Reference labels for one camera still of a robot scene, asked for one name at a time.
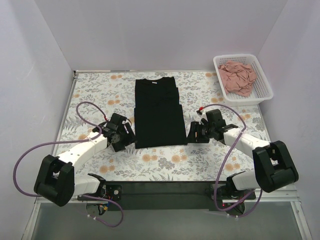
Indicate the white plastic basket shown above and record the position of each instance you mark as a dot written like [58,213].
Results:
[261,88]

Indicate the pink t shirt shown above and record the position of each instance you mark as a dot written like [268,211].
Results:
[237,78]

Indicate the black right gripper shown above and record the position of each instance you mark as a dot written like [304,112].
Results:
[197,132]

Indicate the floral tablecloth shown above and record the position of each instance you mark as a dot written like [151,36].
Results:
[96,93]

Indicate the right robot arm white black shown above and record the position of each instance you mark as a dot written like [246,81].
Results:
[273,165]

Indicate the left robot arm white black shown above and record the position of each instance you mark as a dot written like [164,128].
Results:
[57,181]

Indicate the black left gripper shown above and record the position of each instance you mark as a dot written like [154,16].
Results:
[124,136]

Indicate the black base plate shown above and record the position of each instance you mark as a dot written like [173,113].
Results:
[160,195]

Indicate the aluminium frame rail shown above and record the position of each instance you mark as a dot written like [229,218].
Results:
[172,211]

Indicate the black t shirt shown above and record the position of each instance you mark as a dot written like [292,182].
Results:
[158,114]

